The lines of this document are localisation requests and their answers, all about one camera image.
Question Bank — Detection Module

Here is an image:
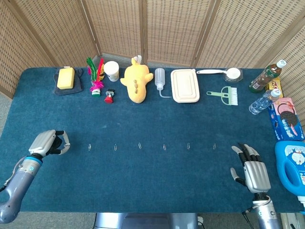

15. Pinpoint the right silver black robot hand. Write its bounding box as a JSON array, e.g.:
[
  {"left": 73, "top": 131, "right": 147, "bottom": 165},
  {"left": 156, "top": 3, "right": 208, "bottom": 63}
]
[{"left": 230, "top": 142, "right": 272, "bottom": 194}]

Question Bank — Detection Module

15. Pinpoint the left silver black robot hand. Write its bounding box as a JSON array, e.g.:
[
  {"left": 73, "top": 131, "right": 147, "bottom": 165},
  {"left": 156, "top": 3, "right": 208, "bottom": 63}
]
[{"left": 28, "top": 129, "right": 71, "bottom": 157}]

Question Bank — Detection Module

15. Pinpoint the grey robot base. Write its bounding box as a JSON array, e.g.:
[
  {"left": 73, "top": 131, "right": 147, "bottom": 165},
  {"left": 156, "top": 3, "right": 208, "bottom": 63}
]
[{"left": 94, "top": 212, "right": 200, "bottom": 229}]

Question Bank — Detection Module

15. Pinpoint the blue detergent jug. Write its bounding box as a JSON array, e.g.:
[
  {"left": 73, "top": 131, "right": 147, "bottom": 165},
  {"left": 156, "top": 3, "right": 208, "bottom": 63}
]
[{"left": 274, "top": 140, "right": 305, "bottom": 208}]

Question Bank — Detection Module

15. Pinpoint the blue pink cookie box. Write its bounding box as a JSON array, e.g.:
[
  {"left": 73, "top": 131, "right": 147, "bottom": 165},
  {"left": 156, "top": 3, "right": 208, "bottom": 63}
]
[{"left": 267, "top": 97, "right": 305, "bottom": 141}]

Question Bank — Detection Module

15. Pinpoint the yellow sponge block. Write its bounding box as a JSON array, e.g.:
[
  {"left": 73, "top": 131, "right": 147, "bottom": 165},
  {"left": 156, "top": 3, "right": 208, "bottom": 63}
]
[{"left": 57, "top": 67, "right": 75, "bottom": 90}]

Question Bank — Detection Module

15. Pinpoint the dark grey cloth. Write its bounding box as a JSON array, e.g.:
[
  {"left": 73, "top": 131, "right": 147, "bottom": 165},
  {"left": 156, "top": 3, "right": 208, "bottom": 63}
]
[{"left": 52, "top": 68, "right": 84, "bottom": 96}]

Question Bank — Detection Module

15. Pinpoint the clear water bottle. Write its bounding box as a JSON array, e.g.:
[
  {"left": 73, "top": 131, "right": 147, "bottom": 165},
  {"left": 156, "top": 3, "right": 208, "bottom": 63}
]
[{"left": 249, "top": 89, "right": 282, "bottom": 115}]

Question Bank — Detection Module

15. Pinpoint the colourful feather shuttlecock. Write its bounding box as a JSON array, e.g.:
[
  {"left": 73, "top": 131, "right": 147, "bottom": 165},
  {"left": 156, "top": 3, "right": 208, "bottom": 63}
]
[{"left": 86, "top": 57, "right": 105, "bottom": 98}]

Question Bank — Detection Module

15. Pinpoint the red round stamp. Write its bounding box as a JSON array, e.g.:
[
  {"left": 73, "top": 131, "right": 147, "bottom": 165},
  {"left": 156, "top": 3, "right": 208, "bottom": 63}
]
[{"left": 104, "top": 89, "right": 115, "bottom": 104}]

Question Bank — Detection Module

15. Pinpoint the yellow snack box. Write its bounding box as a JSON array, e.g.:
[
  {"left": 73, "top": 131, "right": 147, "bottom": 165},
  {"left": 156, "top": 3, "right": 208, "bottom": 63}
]
[{"left": 265, "top": 76, "right": 283, "bottom": 98}]

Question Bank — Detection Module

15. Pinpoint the green tea bottle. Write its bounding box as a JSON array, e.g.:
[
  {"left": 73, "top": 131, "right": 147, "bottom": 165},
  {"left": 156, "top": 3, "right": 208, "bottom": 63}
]
[{"left": 248, "top": 59, "right": 287, "bottom": 94}]

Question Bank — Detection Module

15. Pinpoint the clear glass dish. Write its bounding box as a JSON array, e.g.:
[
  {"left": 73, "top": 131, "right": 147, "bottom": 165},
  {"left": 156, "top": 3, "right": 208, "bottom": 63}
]
[{"left": 223, "top": 68, "right": 244, "bottom": 83}]

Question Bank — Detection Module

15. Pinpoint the white paper cup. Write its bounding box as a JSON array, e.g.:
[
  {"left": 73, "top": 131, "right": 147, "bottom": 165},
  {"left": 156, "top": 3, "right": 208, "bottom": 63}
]
[{"left": 103, "top": 61, "right": 120, "bottom": 82}]

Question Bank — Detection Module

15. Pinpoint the white plastic ladle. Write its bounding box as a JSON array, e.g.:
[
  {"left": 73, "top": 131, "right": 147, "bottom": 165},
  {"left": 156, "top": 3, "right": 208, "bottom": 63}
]
[{"left": 195, "top": 67, "right": 241, "bottom": 82}]

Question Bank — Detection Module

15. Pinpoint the blue carpet table cover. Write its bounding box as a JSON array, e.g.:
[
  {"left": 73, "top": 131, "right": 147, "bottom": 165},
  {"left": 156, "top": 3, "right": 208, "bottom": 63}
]
[{"left": 0, "top": 67, "right": 305, "bottom": 213}]

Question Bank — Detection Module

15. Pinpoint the yellow plush toy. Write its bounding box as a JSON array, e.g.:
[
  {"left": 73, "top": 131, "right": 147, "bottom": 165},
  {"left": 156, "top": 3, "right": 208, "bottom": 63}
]
[{"left": 120, "top": 55, "right": 154, "bottom": 104}]

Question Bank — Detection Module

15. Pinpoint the beige lidded lunch box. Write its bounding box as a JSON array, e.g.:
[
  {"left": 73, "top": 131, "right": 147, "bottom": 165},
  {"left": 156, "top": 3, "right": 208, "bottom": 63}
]
[{"left": 170, "top": 69, "right": 200, "bottom": 104}]

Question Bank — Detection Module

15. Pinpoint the clear plastic wash bottle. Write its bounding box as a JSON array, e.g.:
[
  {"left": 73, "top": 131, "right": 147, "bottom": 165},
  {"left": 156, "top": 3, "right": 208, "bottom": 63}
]
[{"left": 154, "top": 68, "right": 173, "bottom": 99}]

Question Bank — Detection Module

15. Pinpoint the woven bamboo folding screen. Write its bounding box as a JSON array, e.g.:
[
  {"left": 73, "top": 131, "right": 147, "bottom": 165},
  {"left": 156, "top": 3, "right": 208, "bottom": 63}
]
[{"left": 0, "top": 0, "right": 305, "bottom": 120}]

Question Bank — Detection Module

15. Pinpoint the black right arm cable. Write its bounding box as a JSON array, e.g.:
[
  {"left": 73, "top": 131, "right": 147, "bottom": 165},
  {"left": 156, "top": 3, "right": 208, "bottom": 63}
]
[{"left": 242, "top": 199, "right": 271, "bottom": 229}]

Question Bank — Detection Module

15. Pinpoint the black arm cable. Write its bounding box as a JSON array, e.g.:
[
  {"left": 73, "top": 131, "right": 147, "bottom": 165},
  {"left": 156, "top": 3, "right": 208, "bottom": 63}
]
[
  {"left": 242, "top": 199, "right": 271, "bottom": 229},
  {"left": 0, "top": 164, "right": 22, "bottom": 192}
]

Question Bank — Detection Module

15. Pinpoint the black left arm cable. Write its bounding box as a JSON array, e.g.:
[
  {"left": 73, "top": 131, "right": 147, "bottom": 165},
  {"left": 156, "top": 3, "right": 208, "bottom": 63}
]
[{"left": 0, "top": 164, "right": 22, "bottom": 192}]

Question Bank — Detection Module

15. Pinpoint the green handled white brush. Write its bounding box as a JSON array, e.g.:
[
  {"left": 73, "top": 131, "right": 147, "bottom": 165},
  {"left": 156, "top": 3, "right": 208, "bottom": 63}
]
[{"left": 206, "top": 86, "right": 239, "bottom": 106}]

